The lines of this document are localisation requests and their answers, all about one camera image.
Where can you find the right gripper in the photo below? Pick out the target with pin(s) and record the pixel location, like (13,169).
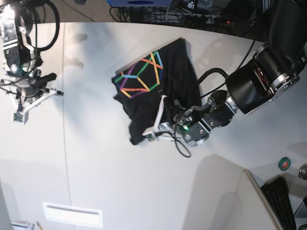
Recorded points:
(31,89)

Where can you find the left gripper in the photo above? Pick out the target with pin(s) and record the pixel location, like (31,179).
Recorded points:
(173,110)

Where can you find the black t-shirt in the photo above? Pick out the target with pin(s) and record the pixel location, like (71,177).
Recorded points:
(169,69)

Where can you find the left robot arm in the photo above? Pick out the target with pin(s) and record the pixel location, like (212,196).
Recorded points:
(273,69)

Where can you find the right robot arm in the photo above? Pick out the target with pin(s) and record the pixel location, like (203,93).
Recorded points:
(22,57)

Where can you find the black power strip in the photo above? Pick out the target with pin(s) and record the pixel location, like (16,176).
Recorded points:
(206,19)

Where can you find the white partition panel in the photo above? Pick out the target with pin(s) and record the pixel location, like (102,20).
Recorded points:
(225,196)

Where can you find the green tape roll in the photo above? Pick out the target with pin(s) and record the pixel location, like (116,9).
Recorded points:
(284,164)

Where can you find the black keyboard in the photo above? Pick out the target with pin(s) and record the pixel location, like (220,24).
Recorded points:
(277,194)

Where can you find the metal knob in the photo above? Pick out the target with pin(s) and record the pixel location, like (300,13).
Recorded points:
(302,172)

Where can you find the pencil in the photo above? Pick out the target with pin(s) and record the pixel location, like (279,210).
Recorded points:
(39,226)

